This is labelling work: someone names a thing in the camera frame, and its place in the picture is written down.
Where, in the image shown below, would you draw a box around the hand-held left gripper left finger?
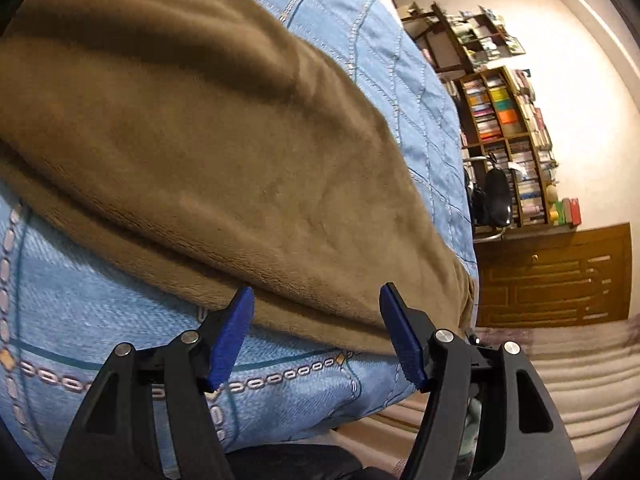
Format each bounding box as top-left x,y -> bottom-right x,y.
52,286 -> 256,480

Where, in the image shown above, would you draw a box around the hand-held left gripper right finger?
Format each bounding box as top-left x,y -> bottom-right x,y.
378,282 -> 583,480

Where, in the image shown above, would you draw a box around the brown fleece pants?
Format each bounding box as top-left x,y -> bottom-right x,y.
0,0 -> 476,356

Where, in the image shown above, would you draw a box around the blue patterned quilt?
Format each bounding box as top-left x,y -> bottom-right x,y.
0,0 -> 481,480

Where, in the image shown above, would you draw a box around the carved wooden door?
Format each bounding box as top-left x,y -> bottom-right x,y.
475,222 -> 633,328

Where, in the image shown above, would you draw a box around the black office chair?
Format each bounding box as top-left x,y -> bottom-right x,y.
465,155 -> 516,241

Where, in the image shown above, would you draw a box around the pale striped bed sheet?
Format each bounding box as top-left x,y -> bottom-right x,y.
340,320 -> 640,480

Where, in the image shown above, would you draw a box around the yellow green ornament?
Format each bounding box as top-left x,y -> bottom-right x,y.
546,185 -> 563,223

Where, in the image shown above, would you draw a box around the wooden bookshelf with books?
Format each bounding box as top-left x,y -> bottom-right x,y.
457,65 -> 583,228

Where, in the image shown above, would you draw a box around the small wooden shelf unit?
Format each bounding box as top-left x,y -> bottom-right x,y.
400,2 -> 526,73

